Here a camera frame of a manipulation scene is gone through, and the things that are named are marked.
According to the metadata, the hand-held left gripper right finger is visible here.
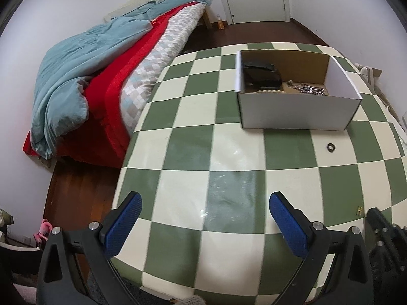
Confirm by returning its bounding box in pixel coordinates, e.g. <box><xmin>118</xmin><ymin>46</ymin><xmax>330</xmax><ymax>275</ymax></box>
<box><xmin>269</xmin><ymin>191</ymin><xmax>376</xmax><ymax>305</ymax></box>

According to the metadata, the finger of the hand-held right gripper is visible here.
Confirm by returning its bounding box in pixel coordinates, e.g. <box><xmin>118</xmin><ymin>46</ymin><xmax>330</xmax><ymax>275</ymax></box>
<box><xmin>366</xmin><ymin>207</ymin><xmax>396</xmax><ymax>245</ymax></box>

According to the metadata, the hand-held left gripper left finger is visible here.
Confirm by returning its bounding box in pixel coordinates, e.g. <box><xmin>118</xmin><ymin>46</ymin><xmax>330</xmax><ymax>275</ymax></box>
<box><xmin>36</xmin><ymin>191</ymin><xmax>143</xmax><ymax>305</ymax></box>

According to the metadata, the white cardboard box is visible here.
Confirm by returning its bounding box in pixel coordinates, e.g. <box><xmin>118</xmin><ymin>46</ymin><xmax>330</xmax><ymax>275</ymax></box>
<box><xmin>235</xmin><ymin>50</ymin><xmax>363</xmax><ymax>131</ymax></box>

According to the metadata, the wooden bead bracelet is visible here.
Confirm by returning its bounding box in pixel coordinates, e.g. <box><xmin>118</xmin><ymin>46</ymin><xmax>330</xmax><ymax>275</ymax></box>
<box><xmin>244</xmin><ymin>89</ymin><xmax>286</xmax><ymax>95</ymax></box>

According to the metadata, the silver chain bracelet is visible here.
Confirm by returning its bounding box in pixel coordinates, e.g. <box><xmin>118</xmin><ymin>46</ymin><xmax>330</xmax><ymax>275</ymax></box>
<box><xmin>288</xmin><ymin>81</ymin><xmax>327</xmax><ymax>96</ymax></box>

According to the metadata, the black fitness band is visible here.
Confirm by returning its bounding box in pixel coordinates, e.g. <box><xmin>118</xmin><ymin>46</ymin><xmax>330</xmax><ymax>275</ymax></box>
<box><xmin>243</xmin><ymin>60</ymin><xmax>284</xmax><ymax>90</ymax></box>

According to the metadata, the pink slipper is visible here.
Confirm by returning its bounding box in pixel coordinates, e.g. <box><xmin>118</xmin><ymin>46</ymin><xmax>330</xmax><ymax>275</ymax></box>
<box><xmin>33</xmin><ymin>218</ymin><xmax>53</xmax><ymax>246</ymax></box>

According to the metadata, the green checkered tablecloth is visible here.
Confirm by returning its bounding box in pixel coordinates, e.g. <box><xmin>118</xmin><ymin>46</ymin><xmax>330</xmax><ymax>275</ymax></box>
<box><xmin>110</xmin><ymin>42</ymin><xmax>407</xmax><ymax>305</ymax></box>

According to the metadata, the dark container white rim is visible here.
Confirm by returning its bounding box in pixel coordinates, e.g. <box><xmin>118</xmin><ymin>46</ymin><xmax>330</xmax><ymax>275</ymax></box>
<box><xmin>0</xmin><ymin>241</ymin><xmax>44</xmax><ymax>276</ymax></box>

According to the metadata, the bed with red sheet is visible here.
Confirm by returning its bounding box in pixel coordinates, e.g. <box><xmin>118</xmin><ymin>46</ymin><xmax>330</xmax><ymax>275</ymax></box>
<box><xmin>22</xmin><ymin>0</ymin><xmax>214</xmax><ymax>168</ymax></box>

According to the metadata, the white quilted bag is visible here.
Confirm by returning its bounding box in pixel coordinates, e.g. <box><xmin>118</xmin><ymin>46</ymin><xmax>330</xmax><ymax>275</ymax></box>
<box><xmin>354</xmin><ymin>62</ymin><xmax>384</xmax><ymax>87</ymax></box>

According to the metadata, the blue blanket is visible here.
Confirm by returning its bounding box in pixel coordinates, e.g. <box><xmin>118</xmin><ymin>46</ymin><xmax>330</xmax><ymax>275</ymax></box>
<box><xmin>30</xmin><ymin>0</ymin><xmax>213</xmax><ymax>160</ymax></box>

